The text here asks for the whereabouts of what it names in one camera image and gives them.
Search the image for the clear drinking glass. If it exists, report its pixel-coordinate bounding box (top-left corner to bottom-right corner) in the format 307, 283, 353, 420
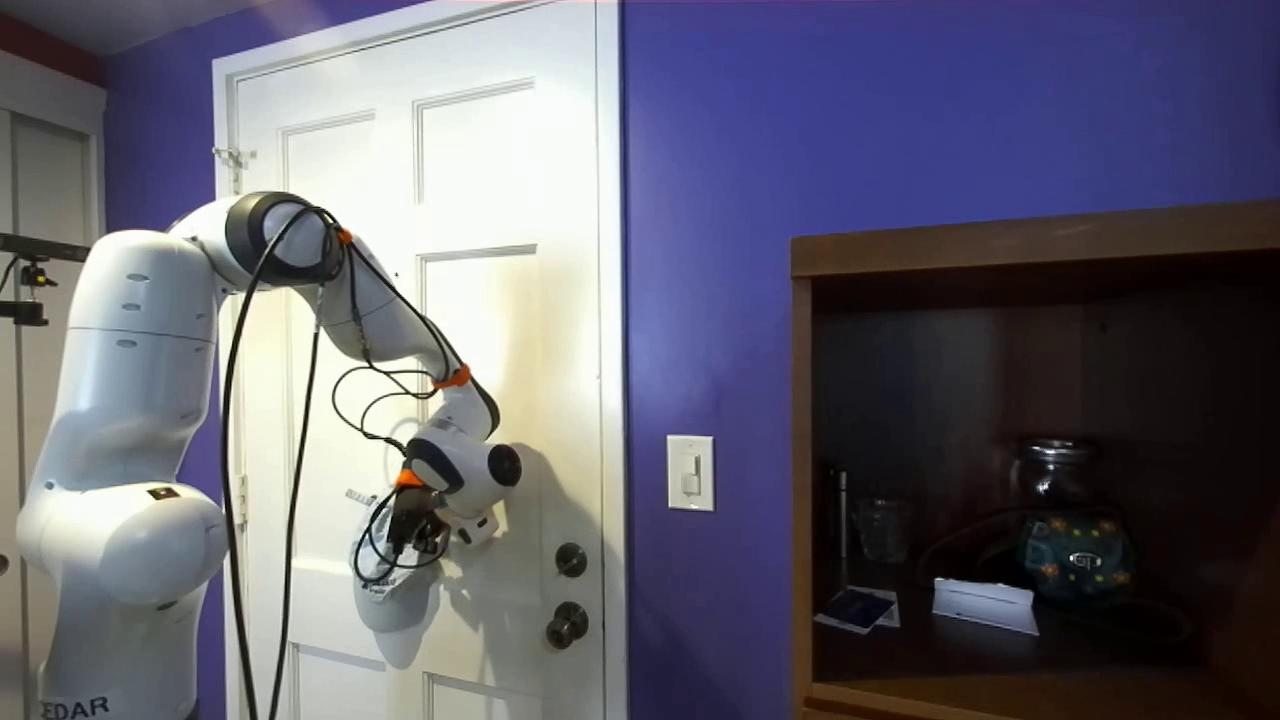
853, 492, 915, 575

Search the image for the white cloth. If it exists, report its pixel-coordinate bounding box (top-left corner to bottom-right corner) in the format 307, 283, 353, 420
353, 535, 453, 671

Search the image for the white light switch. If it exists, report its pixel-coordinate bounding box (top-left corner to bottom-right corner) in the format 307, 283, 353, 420
662, 434, 715, 518

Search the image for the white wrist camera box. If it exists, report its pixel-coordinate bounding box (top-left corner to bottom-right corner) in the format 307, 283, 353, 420
454, 510, 504, 547

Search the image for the white closet door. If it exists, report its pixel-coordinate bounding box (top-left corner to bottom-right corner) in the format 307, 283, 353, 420
0, 53, 111, 720

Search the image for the dark teal glass vase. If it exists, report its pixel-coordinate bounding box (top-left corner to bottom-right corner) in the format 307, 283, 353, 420
1011, 438, 1140, 608

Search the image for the dark round door knob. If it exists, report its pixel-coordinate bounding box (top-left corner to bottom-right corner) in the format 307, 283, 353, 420
545, 602, 593, 654

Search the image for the white panelled door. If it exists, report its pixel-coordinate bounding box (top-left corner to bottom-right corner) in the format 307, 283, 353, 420
210, 0, 626, 720

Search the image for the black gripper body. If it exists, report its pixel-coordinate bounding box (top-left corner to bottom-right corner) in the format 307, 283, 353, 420
386, 483, 454, 560

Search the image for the thin grey rod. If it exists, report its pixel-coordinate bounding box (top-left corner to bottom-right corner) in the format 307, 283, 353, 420
833, 463, 853, 597

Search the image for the brown wooden cabinet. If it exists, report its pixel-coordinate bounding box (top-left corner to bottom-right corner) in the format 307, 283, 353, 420
786, 195, 1280, 720

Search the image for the thick black base cable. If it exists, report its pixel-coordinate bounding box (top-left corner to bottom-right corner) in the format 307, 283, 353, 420
210, 195, 330, 720

